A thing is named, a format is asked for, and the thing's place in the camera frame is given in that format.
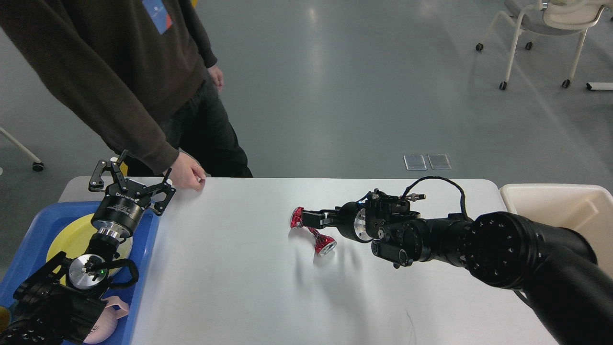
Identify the left white chair leg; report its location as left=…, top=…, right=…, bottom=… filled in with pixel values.
left=0, top=127, right=45, bottom=172

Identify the pink ribbed mug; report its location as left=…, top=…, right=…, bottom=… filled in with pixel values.
left=84, top=296, right=130, bottom=345

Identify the beige plastic bin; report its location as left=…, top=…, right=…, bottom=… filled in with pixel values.
left=500, top=184, right=613, bottom=276

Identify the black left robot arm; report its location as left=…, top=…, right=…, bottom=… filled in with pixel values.
left=1, top=151, right=176, bottom=345

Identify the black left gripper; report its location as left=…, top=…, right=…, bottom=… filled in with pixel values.
left=88, top=150, right=177, bottom=237

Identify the blue plastic tray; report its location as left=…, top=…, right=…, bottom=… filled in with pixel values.
left=1, top=202, right=159, bottom=345

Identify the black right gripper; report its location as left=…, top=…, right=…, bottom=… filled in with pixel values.
left=301, top=202, right=374, bottom=243

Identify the crushed red can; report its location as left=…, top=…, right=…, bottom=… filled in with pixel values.
left=290, top=206, right=338, bottom=257

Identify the person in dark clothes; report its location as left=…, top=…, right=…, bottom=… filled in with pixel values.
left=1, top=0, right=252, bottom=191

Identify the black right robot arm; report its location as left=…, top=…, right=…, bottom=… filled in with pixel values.
left=291, top=182, right=613, bottom=345

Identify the white wheeled chair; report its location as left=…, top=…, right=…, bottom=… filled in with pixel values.
left=475, top=0, right=612, bottom=91

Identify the yellow round plate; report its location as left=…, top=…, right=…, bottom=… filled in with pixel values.
left=47, top=214, right=132, bottom=261

